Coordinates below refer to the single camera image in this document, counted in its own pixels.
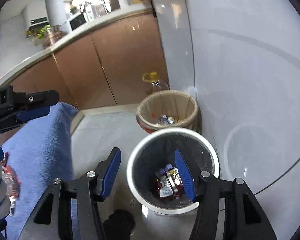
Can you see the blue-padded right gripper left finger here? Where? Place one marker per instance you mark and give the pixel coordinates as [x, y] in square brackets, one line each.
[106, 173]

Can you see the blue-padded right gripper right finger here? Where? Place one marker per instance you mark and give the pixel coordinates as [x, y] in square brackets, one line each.
[189, 172]

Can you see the red chips bag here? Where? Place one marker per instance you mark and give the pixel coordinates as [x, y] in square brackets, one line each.
[13, 183]

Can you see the trash pile in black bin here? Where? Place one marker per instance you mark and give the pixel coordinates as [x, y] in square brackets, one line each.
[169, 182]

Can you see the white rimmed black trash bin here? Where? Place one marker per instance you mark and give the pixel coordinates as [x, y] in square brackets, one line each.
[152, 173]

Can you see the beige lined trash bin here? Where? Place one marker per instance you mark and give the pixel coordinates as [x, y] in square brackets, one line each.
[165, 109]

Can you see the brown kitchen cabinets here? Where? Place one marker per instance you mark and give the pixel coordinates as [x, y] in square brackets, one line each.
[103, 67]

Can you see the blue fluffy towel mat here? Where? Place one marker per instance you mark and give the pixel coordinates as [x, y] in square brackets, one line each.
[39, 152]

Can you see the copper pot with plant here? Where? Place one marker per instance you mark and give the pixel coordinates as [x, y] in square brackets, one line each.
[45, 36]

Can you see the orange oil bottle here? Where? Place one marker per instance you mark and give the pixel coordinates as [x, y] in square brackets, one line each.
[157, 84]

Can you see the white gas water heater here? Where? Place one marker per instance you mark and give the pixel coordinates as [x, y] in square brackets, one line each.
[35, 14]

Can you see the white microwave oven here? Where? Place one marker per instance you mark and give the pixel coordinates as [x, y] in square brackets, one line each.
[77, 20]

